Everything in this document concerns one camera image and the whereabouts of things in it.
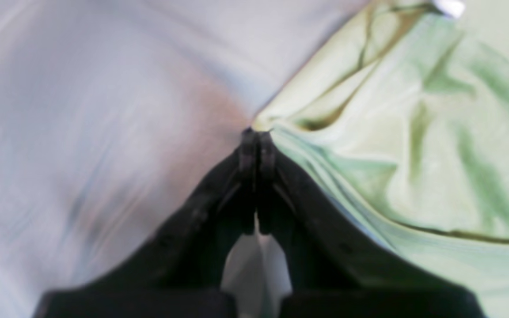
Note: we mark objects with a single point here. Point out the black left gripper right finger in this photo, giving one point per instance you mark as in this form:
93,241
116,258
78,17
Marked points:
335,269

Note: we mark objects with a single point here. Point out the grey-green table cloth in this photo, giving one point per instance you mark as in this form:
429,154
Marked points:
111,111

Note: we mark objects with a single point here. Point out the light green T-shirt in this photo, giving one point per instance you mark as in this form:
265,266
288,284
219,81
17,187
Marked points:
403,118

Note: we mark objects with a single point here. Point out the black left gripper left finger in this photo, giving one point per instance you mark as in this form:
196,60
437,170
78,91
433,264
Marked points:
177,272

